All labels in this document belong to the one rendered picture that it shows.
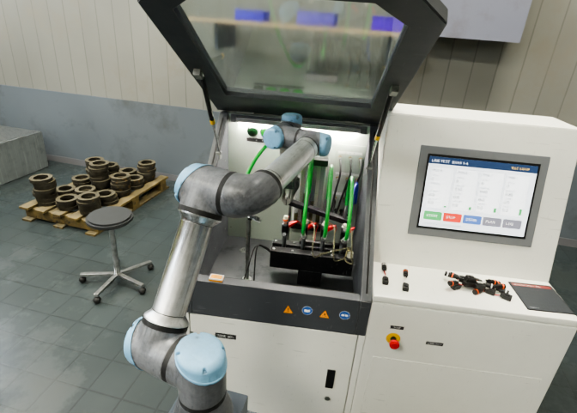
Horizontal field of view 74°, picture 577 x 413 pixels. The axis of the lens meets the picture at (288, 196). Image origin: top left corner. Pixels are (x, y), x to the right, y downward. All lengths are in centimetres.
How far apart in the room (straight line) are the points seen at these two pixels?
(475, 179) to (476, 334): 56
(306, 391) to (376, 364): 32
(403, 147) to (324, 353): 85
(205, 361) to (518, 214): 125
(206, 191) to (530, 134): 120
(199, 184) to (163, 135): 375
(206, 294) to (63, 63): 418
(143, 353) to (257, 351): 69
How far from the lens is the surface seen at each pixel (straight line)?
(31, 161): 546
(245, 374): 175
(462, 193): 161
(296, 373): 170
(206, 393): 100
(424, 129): 155
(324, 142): 122
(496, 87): 403
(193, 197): 98
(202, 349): 99
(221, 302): 152
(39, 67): 556
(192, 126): 450
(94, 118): 519
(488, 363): 171
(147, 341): 104
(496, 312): 156
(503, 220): 169
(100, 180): 425
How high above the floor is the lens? 183
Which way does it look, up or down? 24 degrees down
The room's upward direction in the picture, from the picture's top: 4 degrees clockwise
